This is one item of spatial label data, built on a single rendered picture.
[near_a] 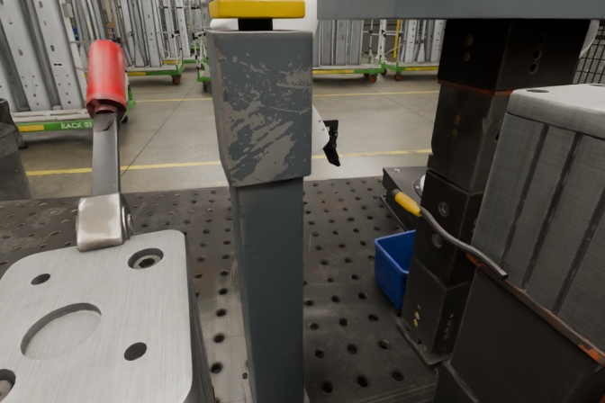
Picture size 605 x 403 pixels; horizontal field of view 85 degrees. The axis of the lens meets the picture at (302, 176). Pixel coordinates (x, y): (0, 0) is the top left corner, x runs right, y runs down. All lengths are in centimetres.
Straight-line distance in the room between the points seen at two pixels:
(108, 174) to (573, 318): 25
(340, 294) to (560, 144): 49
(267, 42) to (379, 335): 47
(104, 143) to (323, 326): 47
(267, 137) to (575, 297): 21
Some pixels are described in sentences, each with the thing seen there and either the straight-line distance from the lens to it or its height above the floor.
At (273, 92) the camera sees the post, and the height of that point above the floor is 110.
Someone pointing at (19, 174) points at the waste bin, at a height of 24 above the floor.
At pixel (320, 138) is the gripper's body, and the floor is 96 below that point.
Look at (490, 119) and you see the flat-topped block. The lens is 37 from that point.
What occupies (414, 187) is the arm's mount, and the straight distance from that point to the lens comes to 83.
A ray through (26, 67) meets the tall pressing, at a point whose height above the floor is 74.
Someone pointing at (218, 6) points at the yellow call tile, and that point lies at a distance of 24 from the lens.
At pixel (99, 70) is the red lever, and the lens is 23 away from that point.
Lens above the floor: 115
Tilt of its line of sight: 25 degrees down
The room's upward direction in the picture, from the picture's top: straight up
